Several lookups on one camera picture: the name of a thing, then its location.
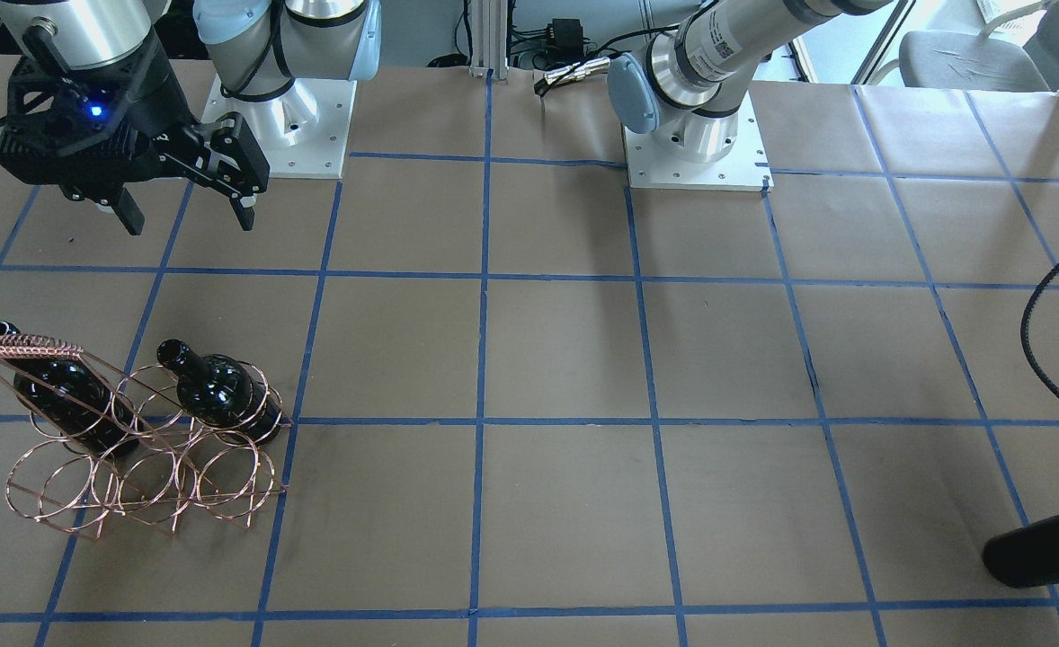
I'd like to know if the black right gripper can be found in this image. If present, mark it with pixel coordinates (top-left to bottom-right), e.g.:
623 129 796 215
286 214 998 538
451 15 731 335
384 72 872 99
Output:
0 36 270 236

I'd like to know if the dark wine bottle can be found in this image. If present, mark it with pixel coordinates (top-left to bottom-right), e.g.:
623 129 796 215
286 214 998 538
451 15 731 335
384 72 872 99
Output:
982 515 1059 589
3 349 140 460

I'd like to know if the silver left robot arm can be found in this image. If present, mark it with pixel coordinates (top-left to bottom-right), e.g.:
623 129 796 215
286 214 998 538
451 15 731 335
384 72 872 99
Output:
608 1 886 164

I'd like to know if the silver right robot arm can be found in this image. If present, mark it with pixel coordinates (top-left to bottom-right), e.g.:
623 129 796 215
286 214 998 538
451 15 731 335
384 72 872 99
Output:
0 1 381 236

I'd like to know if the dark wine bottle basket end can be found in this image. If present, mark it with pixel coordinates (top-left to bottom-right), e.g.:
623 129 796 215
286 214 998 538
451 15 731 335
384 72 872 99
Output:
156 339 282 447

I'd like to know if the grey office chair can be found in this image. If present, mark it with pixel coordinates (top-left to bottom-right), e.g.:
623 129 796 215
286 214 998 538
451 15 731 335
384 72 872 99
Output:
896 1 1059 92

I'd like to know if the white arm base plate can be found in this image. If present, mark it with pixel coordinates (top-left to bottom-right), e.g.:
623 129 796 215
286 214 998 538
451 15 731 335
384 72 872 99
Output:
621 95 775 192
202 77 358 180

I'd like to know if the copper wire wine basket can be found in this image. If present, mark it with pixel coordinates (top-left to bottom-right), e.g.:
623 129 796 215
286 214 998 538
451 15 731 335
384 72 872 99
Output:
0 331 292 540

